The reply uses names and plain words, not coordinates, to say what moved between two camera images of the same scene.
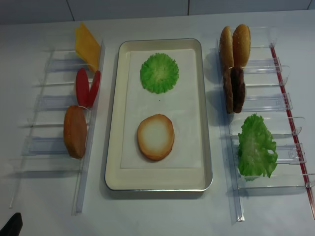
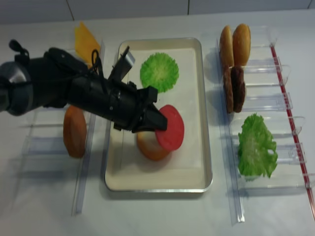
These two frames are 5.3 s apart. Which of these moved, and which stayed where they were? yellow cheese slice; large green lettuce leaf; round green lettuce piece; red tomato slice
Moved: red tomato slice
Stayed: round green lettuce piece; yellow cheese slice; large green lettuce leaf
